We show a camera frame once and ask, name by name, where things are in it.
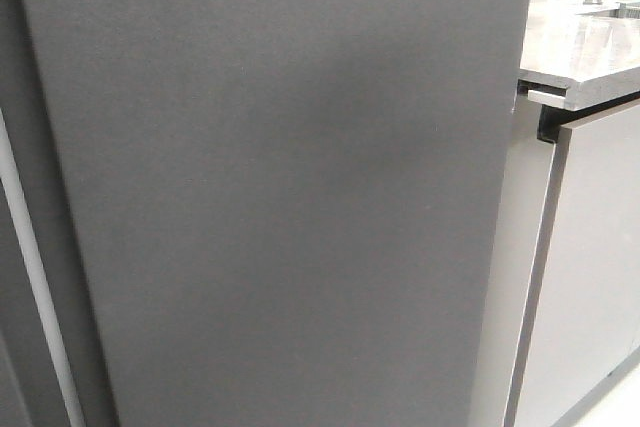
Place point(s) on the dark grey fridge door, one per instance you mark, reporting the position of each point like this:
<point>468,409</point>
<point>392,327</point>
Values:
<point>285,209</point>
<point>30,395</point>

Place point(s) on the white kitchen cabinet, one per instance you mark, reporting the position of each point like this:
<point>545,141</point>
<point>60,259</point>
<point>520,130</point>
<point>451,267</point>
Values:
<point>561,316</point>

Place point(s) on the grey stone countertop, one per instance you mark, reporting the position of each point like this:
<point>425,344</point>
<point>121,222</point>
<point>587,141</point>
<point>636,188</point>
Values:
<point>578,56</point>

